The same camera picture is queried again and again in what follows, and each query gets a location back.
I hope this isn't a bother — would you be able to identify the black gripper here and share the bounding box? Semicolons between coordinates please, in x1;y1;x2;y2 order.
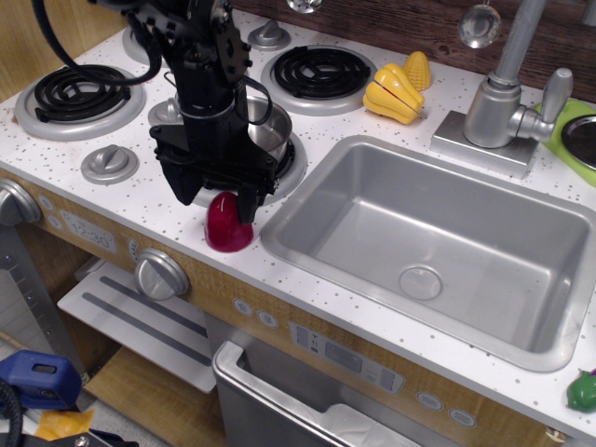
150;111;278;224

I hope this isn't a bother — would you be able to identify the red toy sweet potato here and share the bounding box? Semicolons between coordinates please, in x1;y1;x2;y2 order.
205;192;254;252

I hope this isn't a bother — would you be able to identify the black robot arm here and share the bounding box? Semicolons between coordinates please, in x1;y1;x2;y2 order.
101;1;278;224

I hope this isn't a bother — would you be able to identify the front right stove burner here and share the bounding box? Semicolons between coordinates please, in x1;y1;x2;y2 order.
192;132;307;208

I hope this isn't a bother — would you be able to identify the stove burner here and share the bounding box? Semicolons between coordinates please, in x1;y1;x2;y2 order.
192;132;307;208
122;27;150;66
261;45;376;116
15;67;145;142

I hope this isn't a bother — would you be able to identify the small steel pan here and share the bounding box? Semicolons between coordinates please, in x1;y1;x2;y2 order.
248;96;292;161

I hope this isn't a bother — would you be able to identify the back right stove burner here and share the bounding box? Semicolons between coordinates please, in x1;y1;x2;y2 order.
261;45;376;116

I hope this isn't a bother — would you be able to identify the front left stove burner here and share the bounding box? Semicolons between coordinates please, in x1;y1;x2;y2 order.
15;67;145;142

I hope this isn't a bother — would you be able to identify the back left stove burner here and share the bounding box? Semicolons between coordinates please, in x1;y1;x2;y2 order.
122;27;150;66

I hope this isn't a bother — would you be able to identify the grey stovetop knob middle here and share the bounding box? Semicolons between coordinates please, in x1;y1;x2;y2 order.
148;98;183;127

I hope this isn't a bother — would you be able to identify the grey stovetop knob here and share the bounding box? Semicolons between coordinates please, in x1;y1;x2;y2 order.
81;144;140;185
248;20;291;51
148;98;183;127

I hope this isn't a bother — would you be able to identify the silver oven knob right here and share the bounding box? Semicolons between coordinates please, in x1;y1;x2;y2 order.
134;248;190;302

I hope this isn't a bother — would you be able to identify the silver oven knob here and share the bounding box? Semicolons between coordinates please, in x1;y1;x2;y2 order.
134;248;190;302
1;178;42;226

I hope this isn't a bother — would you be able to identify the grey stovetop knob front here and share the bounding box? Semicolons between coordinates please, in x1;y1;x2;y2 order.
81;144;140;185

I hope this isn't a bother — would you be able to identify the oven clock display panel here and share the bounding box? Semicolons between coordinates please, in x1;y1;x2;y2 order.
59;210;117;253

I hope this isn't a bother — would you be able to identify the white oven shelf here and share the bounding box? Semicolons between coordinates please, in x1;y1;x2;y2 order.
58;264;215;394

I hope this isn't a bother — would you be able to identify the grey stovetop knob back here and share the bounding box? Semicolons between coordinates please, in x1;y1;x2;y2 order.
248;20;291;51

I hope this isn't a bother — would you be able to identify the yellow toy bell pepper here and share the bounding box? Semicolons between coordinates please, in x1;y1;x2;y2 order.
362;63;425;125

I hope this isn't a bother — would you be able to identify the silver oven knob left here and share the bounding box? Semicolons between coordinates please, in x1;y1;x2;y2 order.
1;178;42;226

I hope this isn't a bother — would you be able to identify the hanging clear ladle left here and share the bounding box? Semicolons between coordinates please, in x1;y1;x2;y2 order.
286;0;323;14

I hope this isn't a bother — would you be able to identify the hanging clear ladle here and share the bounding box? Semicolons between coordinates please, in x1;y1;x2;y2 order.
458;1;501;49
286;0;323;14

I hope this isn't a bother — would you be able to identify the silver dishwasher door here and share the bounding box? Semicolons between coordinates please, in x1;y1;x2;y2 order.
213;341;452;446

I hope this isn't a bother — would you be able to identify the yellow toy corn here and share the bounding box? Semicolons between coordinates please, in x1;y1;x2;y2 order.
403;51;432;91

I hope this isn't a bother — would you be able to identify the blue clamp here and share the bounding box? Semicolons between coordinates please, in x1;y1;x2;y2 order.
1;350;83;410

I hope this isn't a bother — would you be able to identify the yellow cloth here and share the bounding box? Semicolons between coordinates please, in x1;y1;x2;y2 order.
34;409;95;441

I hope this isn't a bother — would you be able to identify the silver toy faucet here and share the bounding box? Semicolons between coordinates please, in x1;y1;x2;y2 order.
430;1;574;179

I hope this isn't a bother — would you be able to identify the grey toy sink basin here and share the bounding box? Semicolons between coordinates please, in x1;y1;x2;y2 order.
262;136;595;373

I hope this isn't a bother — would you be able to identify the hanging clear ladle right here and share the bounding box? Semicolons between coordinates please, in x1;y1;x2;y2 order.
458;1;501;49

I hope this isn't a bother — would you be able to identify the dark round plate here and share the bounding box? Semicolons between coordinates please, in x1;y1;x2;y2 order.
562;114;596;170

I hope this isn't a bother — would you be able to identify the lime green mat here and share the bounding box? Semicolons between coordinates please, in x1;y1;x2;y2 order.
544;99;595;187

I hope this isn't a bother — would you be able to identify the green toy vegetable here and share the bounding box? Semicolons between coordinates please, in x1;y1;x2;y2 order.
566;370;596;413

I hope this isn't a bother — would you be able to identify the black cable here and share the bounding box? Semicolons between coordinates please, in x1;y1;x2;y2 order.
30;0;164;88

